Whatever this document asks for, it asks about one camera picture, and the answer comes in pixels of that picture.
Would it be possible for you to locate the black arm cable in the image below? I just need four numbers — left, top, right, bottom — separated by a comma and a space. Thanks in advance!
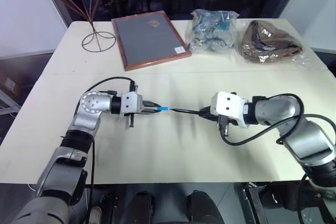
219, 92, 336, 146
84, 76, 139, 209

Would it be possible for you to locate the plastic bag with blue items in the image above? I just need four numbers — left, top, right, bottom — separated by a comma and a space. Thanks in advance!
186, 8, 239, 53

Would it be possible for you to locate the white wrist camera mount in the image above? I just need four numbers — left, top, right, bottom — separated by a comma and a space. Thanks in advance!
210, 91, 249, 128
121, 92, 144, 116

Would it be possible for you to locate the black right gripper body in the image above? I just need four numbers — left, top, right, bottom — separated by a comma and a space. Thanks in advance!
209, 106, 237, 137

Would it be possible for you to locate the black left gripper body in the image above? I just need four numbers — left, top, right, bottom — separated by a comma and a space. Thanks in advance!
123, 99, 148, 128

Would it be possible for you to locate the dark rounded shape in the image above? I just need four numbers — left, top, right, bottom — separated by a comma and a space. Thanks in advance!
125, 190, 158, 224

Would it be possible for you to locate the plastic bag with brown cloth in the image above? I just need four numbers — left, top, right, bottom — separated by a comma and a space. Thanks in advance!
237, 19, 313, 66

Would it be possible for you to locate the wooden framed grey board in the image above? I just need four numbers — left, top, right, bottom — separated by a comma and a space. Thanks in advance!
111, 10, 192, 72

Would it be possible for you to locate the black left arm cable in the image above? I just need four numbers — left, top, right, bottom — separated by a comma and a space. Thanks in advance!
84, 76, 139, 209

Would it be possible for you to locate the black metal base frame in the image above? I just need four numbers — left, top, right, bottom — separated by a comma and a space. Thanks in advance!
243, 182, 302, 224

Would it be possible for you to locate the thin black marker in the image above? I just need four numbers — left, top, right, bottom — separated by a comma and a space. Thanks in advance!
167, 107, 202, 114

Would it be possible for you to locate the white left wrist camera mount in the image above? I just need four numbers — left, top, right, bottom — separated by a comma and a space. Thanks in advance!
121, 92, 144, 116

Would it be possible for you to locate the cardboard box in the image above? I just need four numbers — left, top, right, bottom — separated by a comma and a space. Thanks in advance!
0, 76, 24, 96

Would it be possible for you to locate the light shoe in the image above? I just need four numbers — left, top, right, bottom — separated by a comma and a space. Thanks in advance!
88, 205, 104, 224

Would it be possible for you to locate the copper wire stand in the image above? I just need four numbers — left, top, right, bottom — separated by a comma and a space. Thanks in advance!
50, 0, 117, 52

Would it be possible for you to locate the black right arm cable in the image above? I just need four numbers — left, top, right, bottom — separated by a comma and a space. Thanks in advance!
219, 92, 336, 146

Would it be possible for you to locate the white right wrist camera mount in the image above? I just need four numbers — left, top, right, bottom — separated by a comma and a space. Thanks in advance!
210, 91, 249, 128

